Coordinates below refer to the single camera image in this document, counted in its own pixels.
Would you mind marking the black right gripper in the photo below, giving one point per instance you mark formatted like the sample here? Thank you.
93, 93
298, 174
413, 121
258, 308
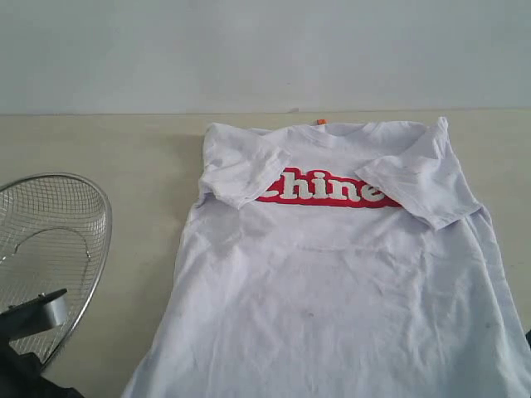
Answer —
527, 338

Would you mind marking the white t-shirt red logo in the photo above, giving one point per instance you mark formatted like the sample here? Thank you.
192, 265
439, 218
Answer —
336, 260

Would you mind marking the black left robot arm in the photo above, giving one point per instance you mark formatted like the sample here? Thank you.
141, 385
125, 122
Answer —
21, 376

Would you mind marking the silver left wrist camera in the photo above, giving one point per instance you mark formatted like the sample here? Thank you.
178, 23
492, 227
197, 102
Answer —
40, 314

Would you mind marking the oval wire mesh basket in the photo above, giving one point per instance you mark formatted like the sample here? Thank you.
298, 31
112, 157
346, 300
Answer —
55, 234

